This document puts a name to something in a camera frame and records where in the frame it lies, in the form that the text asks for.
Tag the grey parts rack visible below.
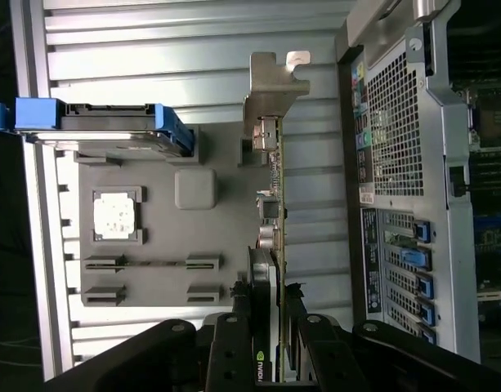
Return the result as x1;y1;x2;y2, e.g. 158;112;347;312
72;122;275;308

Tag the silver CPU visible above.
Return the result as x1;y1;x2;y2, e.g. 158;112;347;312
93;191;137;238

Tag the open black PC case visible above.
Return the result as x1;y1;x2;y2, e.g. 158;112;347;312
335;0;501;364

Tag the green motherboard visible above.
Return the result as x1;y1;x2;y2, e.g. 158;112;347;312
466;77;501;311

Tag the hard disk with blue carrier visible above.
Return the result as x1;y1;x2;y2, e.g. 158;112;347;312
0;96;194;158

